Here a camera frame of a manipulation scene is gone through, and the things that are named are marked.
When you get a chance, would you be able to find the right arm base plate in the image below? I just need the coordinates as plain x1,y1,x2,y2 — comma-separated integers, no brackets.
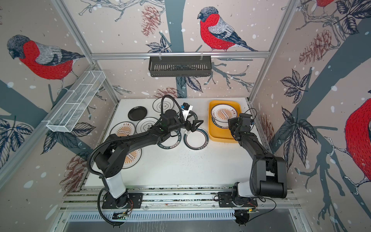
217,191,258,208

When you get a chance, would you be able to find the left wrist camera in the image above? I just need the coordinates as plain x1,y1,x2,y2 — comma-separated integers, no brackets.
180,102,193,121

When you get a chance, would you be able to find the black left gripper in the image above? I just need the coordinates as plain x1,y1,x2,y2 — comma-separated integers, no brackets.
168,117,203,133

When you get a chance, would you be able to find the yellow plastic bin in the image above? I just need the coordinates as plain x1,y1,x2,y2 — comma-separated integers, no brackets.
208,100,242,143

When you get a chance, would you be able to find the striped green rim plate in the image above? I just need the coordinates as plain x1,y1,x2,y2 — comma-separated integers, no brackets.
183,128,209,150

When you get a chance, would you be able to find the left black cable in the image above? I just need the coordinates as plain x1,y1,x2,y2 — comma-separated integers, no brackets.
86,94,186,227

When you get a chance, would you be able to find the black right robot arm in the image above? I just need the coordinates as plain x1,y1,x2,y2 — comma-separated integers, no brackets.
228,113,288,206

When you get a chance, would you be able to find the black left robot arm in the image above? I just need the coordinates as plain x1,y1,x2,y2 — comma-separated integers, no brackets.
87,110,203,208

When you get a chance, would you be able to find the black hanging wire basket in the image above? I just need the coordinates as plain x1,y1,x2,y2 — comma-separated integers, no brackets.
148,56,212,77

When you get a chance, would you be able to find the white plate back centre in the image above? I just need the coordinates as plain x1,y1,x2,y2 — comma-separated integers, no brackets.
152,98,174,113

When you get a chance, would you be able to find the green rim plate back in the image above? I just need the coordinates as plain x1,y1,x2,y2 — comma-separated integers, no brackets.
186,110,198,121

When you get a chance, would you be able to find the aluminium rail bed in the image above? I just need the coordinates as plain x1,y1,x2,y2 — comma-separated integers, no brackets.
60,188,301,211

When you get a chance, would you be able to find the small black plate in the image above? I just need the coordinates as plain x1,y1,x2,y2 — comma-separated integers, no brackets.
128,106,147,121

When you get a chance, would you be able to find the orange sunburst plate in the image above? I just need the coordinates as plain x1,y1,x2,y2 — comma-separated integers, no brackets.
211,104,237,123
110,121,136,137
122,149,142,169

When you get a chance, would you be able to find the white plate grey emblem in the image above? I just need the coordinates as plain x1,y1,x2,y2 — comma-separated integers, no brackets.
136,117,158,134

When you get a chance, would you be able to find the white mesh wall shelf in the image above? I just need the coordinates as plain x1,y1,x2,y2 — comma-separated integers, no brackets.
46,71,106,132

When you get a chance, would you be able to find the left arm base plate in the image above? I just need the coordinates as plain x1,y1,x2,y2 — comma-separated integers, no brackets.
102,192,144,209

